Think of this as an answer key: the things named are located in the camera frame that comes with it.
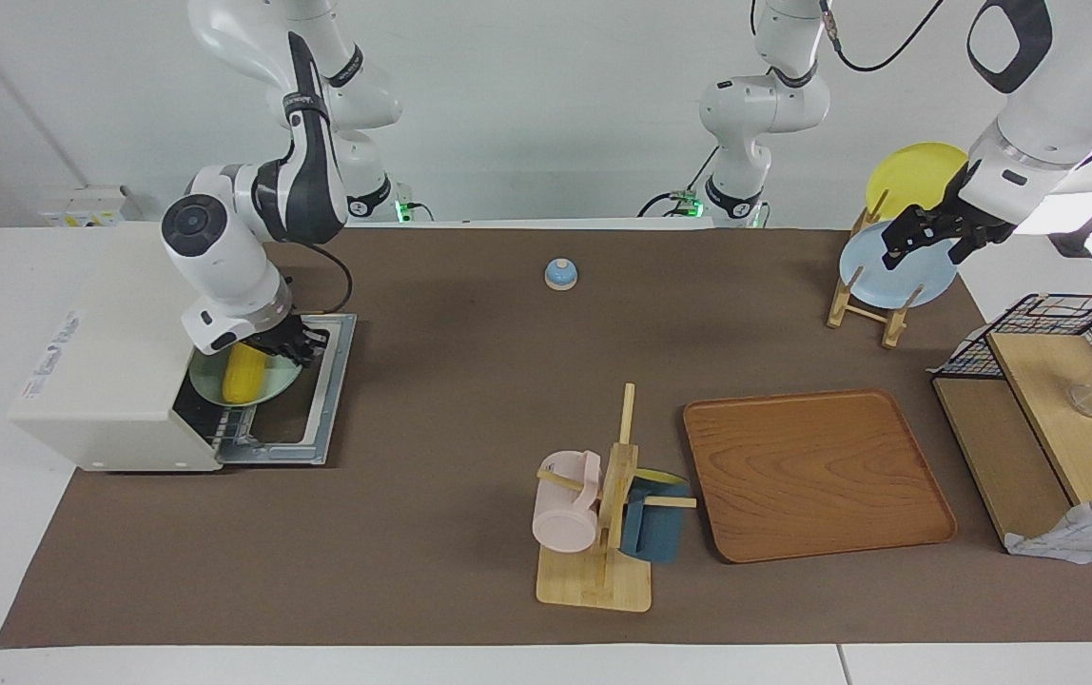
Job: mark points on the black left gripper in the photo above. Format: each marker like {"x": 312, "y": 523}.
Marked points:
{"x": 969, "y": 214}

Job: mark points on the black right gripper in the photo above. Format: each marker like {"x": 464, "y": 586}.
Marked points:
{"x": 275, "y": 338}

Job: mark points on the pale green plate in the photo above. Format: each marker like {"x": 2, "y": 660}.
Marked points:
{"x": 280, "y": 381}

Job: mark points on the yellow corn cob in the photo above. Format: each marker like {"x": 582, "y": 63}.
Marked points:
{"x": 243, "y": 373}

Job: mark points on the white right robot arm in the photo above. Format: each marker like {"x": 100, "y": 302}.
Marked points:
{"x": 303, "y": 181}

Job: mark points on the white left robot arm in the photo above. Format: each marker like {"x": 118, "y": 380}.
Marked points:
{"x": 1060, "y": 86}

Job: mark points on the white toaster oven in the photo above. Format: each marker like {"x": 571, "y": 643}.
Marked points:
{"x": 118, "y": 362}

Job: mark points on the light blue plate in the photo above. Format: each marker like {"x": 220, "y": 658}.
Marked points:
{"x": 888, "y": 281}

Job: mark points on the yellow plate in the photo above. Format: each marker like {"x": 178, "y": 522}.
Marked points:
{"x": 917, "y": 176}

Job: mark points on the wooden plate rack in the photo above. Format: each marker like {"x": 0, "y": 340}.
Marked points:
{"x": 893, "y": 319}

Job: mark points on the brown table mat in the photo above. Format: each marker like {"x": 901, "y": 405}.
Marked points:
{"x": 460, "y": 400}

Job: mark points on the clear glass cup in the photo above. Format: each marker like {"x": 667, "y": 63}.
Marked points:
{"x": 1086, "y": 400}

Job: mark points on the blue dome call bell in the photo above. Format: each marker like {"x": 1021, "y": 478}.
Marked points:
{"x": 561, "y": 274}

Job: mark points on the white power strip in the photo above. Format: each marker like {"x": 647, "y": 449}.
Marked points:
{"x": 89, "y": 207}

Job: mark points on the brown wooden tray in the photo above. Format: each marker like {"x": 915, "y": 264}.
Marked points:
{"x": 812, "y": 476}

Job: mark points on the pink mug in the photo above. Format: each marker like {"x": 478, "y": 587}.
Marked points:
{"x": 565, "y": 518}

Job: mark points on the white checked cloth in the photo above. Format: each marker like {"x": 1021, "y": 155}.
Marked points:
{"x": 1088, "y": 538}

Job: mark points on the wooden mug tree stand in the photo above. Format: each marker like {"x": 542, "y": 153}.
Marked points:
{"x": 594, "y": 580}

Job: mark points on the dark blue mug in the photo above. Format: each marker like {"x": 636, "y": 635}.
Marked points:
{"x": 655, "y": 528}

